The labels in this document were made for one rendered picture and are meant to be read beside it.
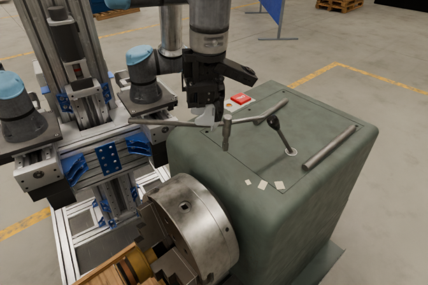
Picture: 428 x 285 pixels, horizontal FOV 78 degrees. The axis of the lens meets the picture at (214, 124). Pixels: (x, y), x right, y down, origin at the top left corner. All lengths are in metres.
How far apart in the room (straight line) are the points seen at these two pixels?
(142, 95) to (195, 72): 0.70
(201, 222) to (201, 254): 0.07
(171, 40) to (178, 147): 0.45
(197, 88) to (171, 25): 0.55
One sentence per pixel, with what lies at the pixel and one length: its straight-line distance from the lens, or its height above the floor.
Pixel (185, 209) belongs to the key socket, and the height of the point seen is 1.21.
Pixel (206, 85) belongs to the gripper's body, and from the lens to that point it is 0.55.
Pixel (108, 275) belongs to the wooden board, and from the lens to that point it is 1.06.
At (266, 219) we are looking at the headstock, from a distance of 0.69.
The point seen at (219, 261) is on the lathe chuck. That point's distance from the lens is 0.75.
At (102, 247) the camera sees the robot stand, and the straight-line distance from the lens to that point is 1.95.
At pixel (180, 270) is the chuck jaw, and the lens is 0.77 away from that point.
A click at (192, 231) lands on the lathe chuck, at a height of 1.21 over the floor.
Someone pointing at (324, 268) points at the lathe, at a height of 0.54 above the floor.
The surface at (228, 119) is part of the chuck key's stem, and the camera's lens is 0.65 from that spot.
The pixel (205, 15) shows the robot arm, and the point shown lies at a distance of 0.49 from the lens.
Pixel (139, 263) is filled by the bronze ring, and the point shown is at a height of 1.12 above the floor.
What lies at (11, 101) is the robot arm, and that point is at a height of 1.32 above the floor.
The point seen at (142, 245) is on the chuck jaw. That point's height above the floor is 1.13.
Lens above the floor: 1.81
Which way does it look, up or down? 37 degrees down
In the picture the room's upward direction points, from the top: straight up
